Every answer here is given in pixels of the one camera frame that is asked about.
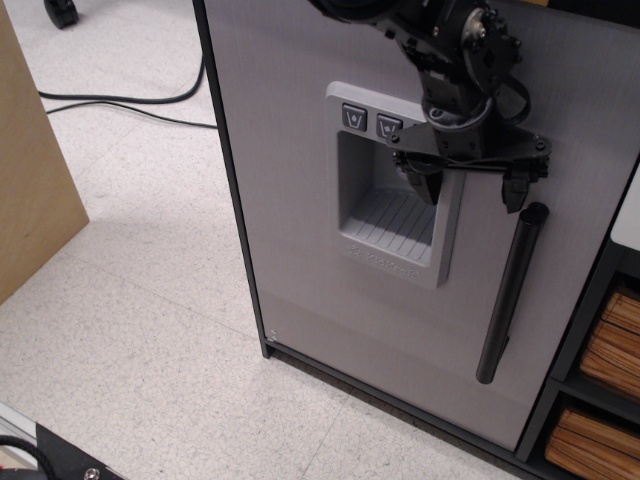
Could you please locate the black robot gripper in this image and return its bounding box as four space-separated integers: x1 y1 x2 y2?
387 99 551 214

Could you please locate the grey toy fridge door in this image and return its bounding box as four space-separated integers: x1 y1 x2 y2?
203 0 640 454

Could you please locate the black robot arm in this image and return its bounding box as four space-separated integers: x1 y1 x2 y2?
313 1 550 213

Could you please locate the dark grey fridge cabinet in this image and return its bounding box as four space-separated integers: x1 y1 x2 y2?
192 0 640 480

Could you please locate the white counter top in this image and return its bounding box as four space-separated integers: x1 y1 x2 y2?
610 170 640 251

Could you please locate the upper woven storage basket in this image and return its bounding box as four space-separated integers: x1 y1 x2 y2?
579 283 639 401

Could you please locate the brown wooden board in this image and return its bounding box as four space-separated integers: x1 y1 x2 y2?
1 6 89 301

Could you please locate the black caster wheel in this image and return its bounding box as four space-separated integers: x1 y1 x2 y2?
43 0 79 29

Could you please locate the thin black floor cable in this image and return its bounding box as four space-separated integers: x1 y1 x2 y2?
46 101 219 131

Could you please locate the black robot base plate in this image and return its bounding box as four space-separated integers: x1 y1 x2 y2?
36 423 123 480

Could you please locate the black braided cable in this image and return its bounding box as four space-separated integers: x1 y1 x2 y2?
0 430 57 480

